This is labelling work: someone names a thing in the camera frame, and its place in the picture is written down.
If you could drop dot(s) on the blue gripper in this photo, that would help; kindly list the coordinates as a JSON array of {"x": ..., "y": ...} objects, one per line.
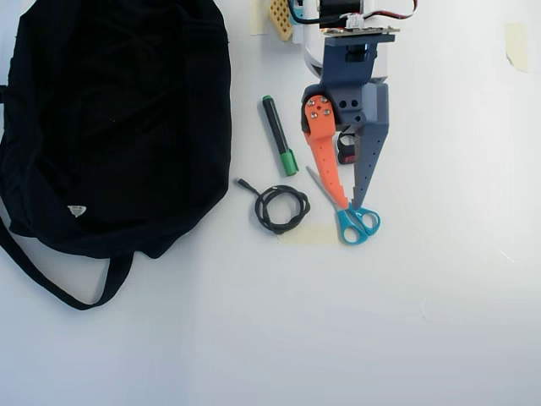
[{"x": 354, "y": 111}]

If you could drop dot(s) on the black bike light red lens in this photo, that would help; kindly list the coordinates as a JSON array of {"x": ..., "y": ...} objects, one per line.
[{"x": 346, "y": 152}]

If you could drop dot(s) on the black fabric bag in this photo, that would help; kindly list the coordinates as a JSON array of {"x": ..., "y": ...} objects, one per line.
[{"x": 118, "y": 127}]

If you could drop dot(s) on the black marker green cap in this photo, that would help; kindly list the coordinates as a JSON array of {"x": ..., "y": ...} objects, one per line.
[{"x": 278, "y": 133}]

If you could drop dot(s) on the wide beige masking tape strip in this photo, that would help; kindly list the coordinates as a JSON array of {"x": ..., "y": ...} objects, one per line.
[{"x": 308, "y": 235}]

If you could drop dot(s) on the tall beige masking tape strip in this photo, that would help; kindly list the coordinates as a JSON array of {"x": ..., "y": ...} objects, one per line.
[{"x": 257, "y": 19}]

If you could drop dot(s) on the torn beige masking tape strip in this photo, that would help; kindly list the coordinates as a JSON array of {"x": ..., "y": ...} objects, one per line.
[{"x": 516, "y": 46}]

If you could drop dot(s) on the camera circuit board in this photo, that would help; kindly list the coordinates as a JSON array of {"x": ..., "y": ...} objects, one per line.
[{"x": 359, "y": 31}]

